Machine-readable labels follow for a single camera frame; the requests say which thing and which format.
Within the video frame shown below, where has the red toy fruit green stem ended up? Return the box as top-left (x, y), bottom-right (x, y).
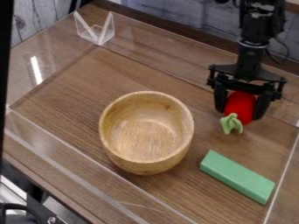
top-left (219, 91), bottom-right (256, 135)

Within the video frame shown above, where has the green rectangular block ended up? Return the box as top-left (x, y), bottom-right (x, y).
top-left (199, 150), bottom-right (276, 206)

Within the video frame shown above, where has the clear acrylic corner bracket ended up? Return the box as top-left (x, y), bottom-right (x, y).
top-left (73, 11), bottom-right (115, 46)

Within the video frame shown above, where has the wooden bowl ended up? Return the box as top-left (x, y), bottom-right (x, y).
top-left (97, 91), bottom-right (195, 175)

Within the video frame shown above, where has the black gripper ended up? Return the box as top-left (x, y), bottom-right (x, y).
top-left (207, 42), bottom-right (286, 120)

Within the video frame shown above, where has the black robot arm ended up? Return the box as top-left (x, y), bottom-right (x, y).
top-left (207, 0), bottom-right (287, 120)

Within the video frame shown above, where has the black cable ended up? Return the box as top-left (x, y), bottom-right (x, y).
top-left (0, 202), bottom-right (39, 224)

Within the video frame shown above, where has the black table clamp bracket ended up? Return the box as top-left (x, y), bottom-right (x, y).
top-left (25, 185), bottom-right (67, 224)

